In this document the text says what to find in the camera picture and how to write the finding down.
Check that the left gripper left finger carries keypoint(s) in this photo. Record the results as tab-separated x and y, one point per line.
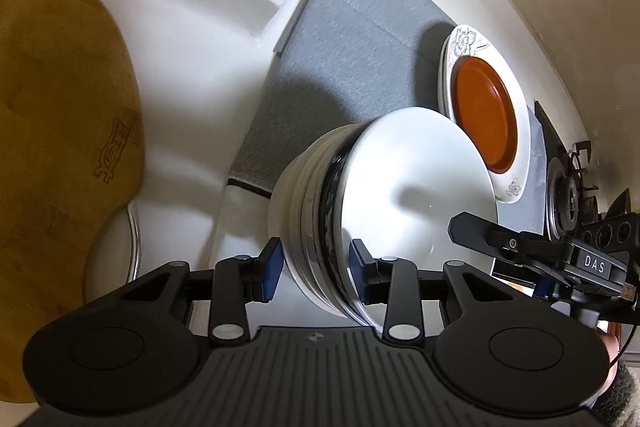
241	279

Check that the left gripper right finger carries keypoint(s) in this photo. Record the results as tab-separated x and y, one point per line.
394	282

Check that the light blue striped bowl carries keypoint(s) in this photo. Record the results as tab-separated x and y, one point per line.
293	216

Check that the white bowl blue rim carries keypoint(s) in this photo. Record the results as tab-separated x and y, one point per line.
395	185

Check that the orange round plate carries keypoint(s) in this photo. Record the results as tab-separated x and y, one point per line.
484	110

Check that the large white square plate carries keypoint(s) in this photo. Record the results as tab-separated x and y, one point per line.
465	40

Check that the white square plate floral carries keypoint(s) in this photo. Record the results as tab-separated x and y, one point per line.
441	95

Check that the person's hand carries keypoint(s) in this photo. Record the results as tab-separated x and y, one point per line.
612	345

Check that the black pan support grate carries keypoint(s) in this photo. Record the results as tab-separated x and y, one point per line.
580	156

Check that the left gas burner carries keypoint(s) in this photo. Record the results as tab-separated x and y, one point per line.
562	201

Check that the wooden cutting board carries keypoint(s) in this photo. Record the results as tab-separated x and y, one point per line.
72	154

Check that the grey counter mat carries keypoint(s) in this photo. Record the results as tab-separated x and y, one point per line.
344	61

